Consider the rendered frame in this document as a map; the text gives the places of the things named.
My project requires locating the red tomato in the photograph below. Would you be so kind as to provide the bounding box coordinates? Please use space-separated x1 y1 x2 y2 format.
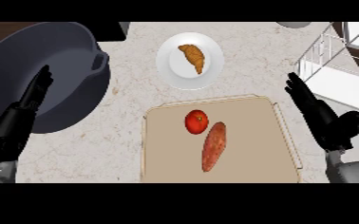
184 108 210 136

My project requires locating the grey round object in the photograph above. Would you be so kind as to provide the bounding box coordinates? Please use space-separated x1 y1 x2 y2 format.
275 22 315 29

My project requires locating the beige tray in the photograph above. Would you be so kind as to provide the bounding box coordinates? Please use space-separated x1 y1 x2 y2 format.
139 93 305 184

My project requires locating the orange sweet potato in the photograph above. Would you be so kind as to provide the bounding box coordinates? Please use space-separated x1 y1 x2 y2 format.
201 121 230 173

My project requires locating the white wire tiered shelf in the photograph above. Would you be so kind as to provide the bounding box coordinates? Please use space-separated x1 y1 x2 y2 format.
293 22 359 109

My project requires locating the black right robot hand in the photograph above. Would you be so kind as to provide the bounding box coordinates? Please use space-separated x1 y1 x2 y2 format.
284 71 359 152

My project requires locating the dark appliance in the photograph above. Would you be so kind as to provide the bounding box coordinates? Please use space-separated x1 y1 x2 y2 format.
89 22 132 43

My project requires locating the brown croissant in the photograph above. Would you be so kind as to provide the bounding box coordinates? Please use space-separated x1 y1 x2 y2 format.
178 44 207 76

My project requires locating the dark grey pan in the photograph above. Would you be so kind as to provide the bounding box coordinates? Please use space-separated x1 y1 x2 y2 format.
0 22 113 135

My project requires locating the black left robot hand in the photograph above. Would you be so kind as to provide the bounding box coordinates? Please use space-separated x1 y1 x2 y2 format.
0 64 55 163

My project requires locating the white plate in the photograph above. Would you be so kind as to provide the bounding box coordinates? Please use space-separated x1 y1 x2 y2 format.
154 31 227 91

